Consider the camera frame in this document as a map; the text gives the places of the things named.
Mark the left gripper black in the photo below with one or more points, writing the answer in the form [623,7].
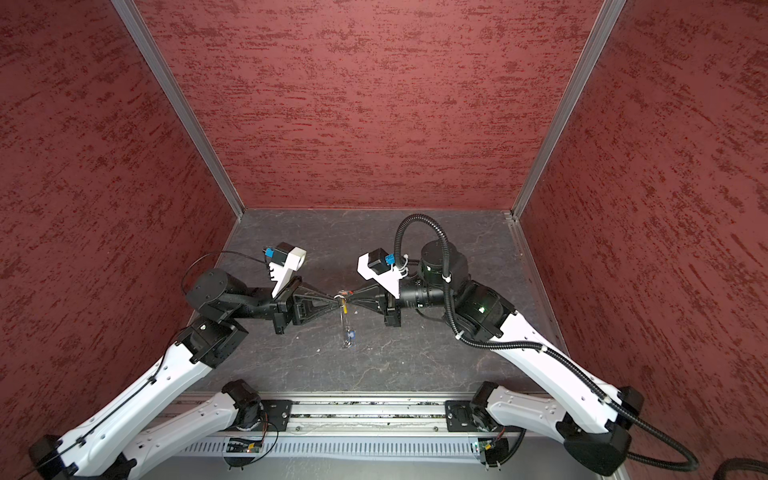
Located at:
[301,307]

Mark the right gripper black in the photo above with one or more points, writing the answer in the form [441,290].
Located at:
[387,303]

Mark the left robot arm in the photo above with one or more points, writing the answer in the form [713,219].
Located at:
[118,443]

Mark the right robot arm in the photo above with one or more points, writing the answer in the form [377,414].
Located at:
[576,413]

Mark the left circuit board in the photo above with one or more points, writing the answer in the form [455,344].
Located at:
[244,446]

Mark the circuit board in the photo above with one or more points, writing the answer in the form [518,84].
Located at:
[492,452]
[244,446]

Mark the right circuit board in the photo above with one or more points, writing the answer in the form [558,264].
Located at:
[492,452]

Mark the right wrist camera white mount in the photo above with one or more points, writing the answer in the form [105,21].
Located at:
[379,266]

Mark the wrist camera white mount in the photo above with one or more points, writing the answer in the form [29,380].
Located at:
[283,261]
[379,266]

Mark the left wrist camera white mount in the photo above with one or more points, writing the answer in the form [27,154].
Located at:
[283,261]

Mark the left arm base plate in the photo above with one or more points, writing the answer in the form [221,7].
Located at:
[273,415]

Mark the aluminium mounting rail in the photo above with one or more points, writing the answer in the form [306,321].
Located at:
[394,414]

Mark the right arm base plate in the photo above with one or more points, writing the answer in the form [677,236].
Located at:
[464,416]

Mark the white slotted cable duct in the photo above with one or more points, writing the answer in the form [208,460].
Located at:
[445,449]

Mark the right aluminium corner post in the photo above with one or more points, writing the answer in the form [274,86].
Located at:
[600,32]

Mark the aluminium corner post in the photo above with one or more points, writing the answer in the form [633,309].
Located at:
[138,30]
[600,32]

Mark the left aluminium corner post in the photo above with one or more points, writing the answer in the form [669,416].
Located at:
[138,30]

